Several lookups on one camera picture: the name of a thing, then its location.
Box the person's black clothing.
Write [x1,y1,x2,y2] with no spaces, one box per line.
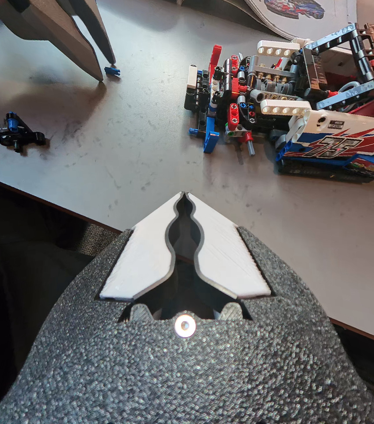
[0,176,131,381]

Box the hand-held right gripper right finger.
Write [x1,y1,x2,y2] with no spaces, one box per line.
[186,191,272,299]

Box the open instruction booklet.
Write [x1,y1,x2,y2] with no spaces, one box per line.
[178,0,358,41]

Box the grey desk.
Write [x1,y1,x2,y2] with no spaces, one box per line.
[0,0,374,350]

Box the black thin toy liftarm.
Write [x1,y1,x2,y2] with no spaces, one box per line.
[0,112,34,140]

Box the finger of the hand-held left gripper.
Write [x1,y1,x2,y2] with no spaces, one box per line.
[69,0,117,64]
[0,0,104,82]

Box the partly built toy car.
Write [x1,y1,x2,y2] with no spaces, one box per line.
[184,23,374,176]

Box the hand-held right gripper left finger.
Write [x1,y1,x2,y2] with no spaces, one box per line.
[100,191,186,301]

